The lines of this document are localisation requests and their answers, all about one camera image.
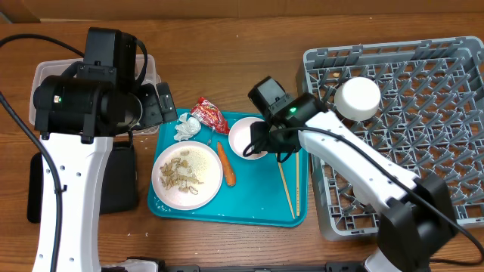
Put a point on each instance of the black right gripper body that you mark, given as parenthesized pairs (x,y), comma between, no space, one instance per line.
(269,139)

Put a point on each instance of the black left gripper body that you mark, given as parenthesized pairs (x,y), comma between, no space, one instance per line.
(151,113)

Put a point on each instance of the pink bowl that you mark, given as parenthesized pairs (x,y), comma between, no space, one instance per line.
(239,137)

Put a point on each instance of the white bowl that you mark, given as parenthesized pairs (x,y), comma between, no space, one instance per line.
(358,99)

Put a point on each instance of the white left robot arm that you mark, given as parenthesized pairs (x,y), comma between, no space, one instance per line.
(78,115)

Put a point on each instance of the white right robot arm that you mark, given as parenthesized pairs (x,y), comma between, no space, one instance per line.
(415,214)

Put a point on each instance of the crumpled white tissue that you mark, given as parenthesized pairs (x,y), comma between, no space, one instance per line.
(187,128)

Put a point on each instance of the left wooden chopstick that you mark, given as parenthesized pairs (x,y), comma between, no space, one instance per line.
(286,189)

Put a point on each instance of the wooden chopstick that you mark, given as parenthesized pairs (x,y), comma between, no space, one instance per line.
(286,189)
(297,186)

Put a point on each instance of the red snack wrapper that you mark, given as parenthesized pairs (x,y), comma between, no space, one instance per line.
(210,115)

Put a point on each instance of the orange carrot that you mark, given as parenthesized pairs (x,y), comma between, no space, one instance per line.
(228,171)

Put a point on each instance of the teal serving tray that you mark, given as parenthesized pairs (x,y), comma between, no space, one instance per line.
(258,196)

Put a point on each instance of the right wooden chopstick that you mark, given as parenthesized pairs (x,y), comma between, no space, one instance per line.
(297,186)

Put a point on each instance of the pink plate with food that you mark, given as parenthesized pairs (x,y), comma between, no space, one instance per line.
(187,175)

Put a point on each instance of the black tray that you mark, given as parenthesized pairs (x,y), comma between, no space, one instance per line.
(119,189)

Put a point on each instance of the clear plastic bin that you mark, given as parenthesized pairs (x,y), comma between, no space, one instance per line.
(56,67)

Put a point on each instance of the grey dish rack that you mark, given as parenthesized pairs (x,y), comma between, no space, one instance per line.
(430,118)

